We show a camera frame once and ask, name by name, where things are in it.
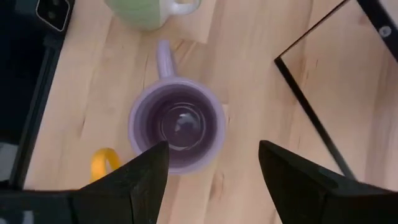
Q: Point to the lilac ribbed bubble mug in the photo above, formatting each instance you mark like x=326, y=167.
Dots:
x=177, y=124

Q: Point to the light green mug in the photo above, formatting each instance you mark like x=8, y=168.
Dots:
x=140, y=14

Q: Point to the orange mug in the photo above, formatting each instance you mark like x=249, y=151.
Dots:
x=102, y=161

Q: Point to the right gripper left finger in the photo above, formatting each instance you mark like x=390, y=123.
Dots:
x=133, y=186

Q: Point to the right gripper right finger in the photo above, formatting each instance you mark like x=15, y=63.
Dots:
x=304, y=193

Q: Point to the black table-level camera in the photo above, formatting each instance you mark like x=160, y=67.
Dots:
x=53, y=12

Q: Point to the black metal table frame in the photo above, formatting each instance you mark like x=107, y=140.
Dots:
x=37, y=109

